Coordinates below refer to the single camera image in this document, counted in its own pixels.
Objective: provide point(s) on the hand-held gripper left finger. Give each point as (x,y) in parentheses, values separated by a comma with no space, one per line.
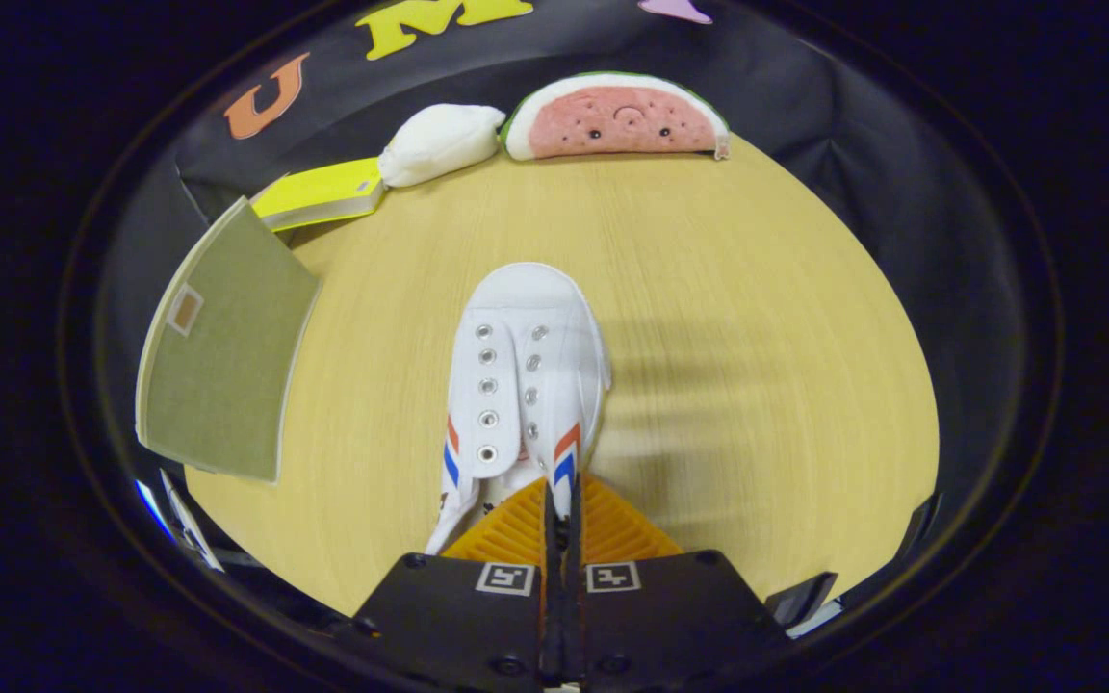
(449,626)

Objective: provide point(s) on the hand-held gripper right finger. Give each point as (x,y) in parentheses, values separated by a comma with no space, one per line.
(670,626)

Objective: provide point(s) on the white shoe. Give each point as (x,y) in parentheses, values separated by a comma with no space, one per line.
(526,318)

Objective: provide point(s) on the grey-green fabric storage box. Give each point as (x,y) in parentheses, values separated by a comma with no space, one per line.
(227,366)

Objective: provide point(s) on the small black block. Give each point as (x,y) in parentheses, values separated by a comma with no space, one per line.
(800,599)

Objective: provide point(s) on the yellow book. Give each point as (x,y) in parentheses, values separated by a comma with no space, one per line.
(319,191)

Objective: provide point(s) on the white plush toy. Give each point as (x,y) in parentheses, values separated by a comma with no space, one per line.
(439,144)

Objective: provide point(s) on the watermelon plush toy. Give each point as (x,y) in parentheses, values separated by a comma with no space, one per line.
(617,120)

